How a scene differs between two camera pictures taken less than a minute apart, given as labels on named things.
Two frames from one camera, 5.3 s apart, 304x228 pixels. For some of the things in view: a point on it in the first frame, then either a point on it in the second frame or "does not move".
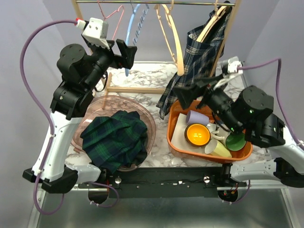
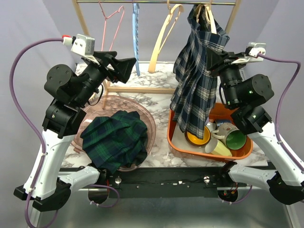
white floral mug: (221, 134) does not move
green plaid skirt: (119, 140) does not move
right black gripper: (186, 94) -> (215, 58)
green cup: (235, 141) does not move
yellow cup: (215, 147) does not move
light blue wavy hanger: (139, 27) -> (135, 20)
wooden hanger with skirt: (220, 12) -> (209, 16)
